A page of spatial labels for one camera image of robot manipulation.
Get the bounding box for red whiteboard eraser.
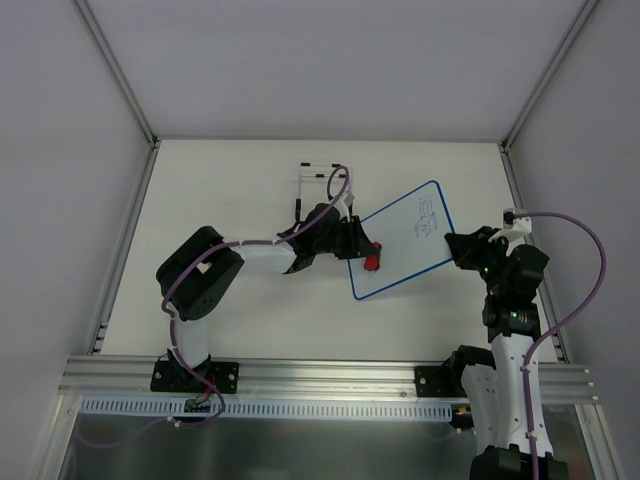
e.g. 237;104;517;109
363;242;382;272

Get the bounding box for blue framed whiteboard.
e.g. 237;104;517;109
348;180;455;301

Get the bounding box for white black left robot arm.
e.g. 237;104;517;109
150;203;382;393

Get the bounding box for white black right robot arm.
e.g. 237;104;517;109
434;215;569;479

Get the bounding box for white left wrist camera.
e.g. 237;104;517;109
334;191;354;221

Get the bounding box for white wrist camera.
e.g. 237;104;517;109
334;191;354;221
489;208;532;244

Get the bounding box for black wire whiteboard stand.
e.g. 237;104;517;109
294;161;355;222

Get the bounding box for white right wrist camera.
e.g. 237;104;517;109
489;208;532;244

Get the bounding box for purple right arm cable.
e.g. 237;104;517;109
514;211;609;480

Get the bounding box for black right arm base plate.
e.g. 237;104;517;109
413;364;466;398

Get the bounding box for aluminium mounting rail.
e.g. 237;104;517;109
58;355;600;404

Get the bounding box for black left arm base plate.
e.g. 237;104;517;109
150;356;240;394

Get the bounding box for aluminium frame profile right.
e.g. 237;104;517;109
501;0;601;152

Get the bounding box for aluminium frame profile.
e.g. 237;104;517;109
71;0;158;147
501;0;601;152

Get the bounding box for aluminium frame profile left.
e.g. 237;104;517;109
71;0;158;147

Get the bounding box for white slotted cable duct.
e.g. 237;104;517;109
79;396;453;423

